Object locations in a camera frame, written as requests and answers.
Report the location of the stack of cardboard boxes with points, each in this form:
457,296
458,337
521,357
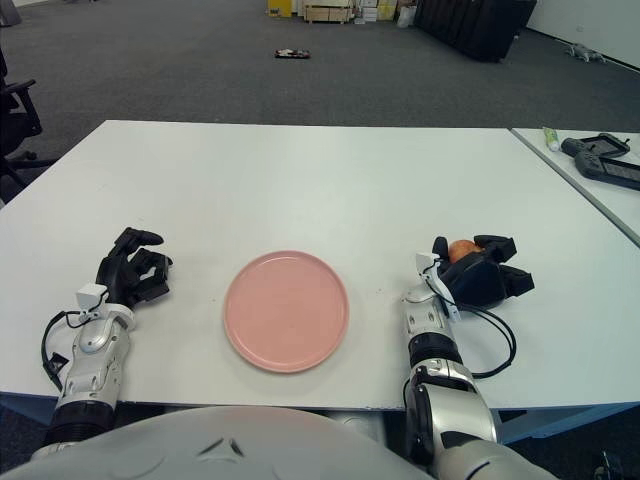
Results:
375,10

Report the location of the yellow box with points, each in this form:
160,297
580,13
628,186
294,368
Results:
279,7

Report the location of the white plastic bag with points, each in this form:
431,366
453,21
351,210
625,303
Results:
406,17

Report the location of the grey bin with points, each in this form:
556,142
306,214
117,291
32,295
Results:
7,10

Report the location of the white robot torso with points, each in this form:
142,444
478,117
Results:
200,450

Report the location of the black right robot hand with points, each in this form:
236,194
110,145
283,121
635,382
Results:
475,285

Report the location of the green white tube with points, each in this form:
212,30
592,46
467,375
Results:
551,137

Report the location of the black tray on floor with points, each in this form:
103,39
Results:
292,53

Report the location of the black handheld controller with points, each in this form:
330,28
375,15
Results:
572,146

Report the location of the grey handheld controller with screen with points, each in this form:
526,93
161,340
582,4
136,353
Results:
590,164

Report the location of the red-yellow apple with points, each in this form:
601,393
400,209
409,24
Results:
460,248

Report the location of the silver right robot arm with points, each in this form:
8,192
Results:
440,350

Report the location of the wooden pallet crate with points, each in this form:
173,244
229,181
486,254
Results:
327,12

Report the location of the pink round plate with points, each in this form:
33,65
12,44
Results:
286,312

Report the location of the black curtain partition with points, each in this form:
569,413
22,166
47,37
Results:
470,25

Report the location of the grey robot dog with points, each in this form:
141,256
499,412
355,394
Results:
582,51

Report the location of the black office chair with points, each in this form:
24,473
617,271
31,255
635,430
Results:
15,125

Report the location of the blue-grey table frame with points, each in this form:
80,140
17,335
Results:
560,422

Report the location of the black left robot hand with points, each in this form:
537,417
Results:
117,275

